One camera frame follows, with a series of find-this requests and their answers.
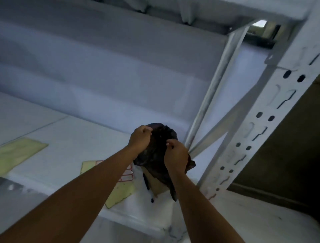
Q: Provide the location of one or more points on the person's right hand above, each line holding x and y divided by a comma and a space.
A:
176, 156

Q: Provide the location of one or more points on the person's left hand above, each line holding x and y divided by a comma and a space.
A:
140, 137

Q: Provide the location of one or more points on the black plastic bag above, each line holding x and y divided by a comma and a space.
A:
157, 147

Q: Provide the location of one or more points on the white perforated shelf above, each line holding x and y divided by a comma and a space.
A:
262, 112

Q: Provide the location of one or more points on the person's left forearm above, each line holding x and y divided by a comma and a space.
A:
75, 197

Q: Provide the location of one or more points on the person's right forearm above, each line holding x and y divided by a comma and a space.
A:
200, 212

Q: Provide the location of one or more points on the white side shelf brace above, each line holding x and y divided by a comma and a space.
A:
232, 115

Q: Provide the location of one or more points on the yellow sheet of red-bordered labels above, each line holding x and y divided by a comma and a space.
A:
126, 172

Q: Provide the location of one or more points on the black marker pen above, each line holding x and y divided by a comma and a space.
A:
147, 186

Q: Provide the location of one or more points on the dark brown glazed door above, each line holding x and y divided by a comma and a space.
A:
287, 155

